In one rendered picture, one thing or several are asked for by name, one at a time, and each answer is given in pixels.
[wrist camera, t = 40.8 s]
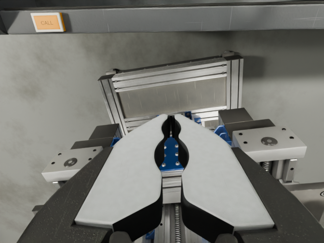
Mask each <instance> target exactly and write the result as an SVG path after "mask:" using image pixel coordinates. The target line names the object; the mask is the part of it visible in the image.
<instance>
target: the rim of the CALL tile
mask: <svg viewBox="0 0 324 243"><path fill-rule="evenodd" d="M35 15H57V18H58V22H59V25H60V29H39V30H38V29H37V26H36V23H35V20H34V17H33V16H35ZM31 17H32V20H33V23H34V26H35V30H36V32H63V31H64V28H63V24H62V20H61V16H60V13H31Z"/></svg>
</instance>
